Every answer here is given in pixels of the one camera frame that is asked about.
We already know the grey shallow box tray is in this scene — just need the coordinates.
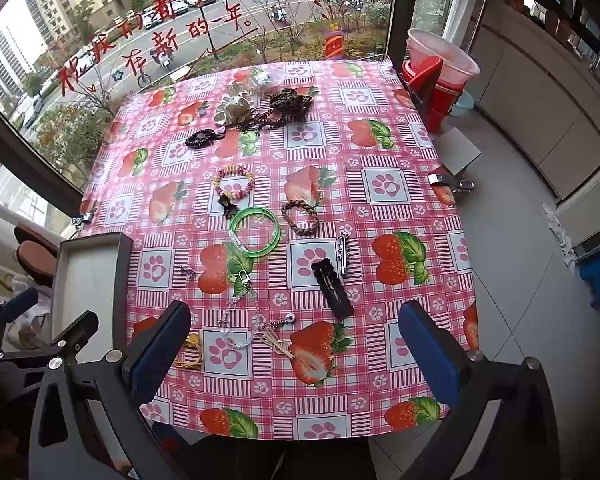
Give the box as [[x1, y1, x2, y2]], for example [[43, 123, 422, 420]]
[[54, 232, 134, 363]]

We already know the white kitchen cabinet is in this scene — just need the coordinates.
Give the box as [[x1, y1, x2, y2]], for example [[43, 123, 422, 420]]
[[467, 0, 600, 256]]

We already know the stack of red buckets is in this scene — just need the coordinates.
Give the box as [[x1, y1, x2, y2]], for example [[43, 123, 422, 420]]
[[401, 28, 481, 134]]

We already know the brown slipper with pink sole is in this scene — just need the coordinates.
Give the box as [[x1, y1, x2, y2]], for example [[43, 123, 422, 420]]
[[18, 240, 61, 279], [13, 224, 57, 247]]

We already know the green translucent bangle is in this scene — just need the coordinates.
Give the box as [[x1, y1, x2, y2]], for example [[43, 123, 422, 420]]
[[229, 206, 282, 260]]

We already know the dark beaded bracelet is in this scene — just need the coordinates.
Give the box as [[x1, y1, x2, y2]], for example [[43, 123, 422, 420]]
[[239, 109, 287, 134]]

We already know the light blue basin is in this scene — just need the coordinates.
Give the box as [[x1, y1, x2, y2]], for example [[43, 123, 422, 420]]
[[450, 91, 477, 117]]

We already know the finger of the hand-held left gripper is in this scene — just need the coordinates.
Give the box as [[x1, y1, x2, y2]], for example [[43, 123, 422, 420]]
[[0, 311, 99, 376], [0, 287, 39, 348]]

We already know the clear plastic bag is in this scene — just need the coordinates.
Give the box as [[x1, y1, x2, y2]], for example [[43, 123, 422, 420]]
[[251, 69, 287, 92]]

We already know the brown braided hair tie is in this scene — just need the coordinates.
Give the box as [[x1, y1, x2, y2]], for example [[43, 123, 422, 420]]
[[281, 199, 320, 236]]

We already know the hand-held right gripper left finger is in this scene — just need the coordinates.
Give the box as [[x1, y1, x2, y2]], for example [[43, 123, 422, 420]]
[[29, 301, 192, 480]]

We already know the gold hair clip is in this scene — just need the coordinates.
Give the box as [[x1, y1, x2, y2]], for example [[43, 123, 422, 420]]
[[174, 333, 204, 372]]

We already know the grey flat board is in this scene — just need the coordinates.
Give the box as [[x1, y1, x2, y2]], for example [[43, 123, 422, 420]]
[[441, 129, 482, 174]]

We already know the pink strawberry print tablecloth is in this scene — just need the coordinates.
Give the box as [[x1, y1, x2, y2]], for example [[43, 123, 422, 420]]
[[76, 57, 481, 444]]

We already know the white flower claw clip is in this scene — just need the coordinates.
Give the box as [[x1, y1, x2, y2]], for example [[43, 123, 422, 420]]
[[214, 94, 254, 127]]

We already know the black hair comb clip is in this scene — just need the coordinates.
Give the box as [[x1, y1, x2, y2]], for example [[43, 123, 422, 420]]
[[184, 129, 219, 150]]

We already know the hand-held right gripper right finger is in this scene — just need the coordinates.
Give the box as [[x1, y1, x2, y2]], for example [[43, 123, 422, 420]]
[[397, 300, 576, 480]]

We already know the beige bow keychain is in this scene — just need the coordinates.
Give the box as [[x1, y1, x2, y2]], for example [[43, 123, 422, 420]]
[[254, 312, 297, 362]]

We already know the colourful braided bracelet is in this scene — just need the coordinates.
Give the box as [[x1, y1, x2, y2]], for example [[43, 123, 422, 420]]
[[214, 164, 255, 201]]

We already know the black snap hair clip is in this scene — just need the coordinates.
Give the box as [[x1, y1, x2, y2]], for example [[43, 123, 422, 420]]
[[310, 258, 355, 319]]

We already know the silver metal hair clip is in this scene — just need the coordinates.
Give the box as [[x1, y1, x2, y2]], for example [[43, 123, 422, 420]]
[[335, 232, 352, 277]]

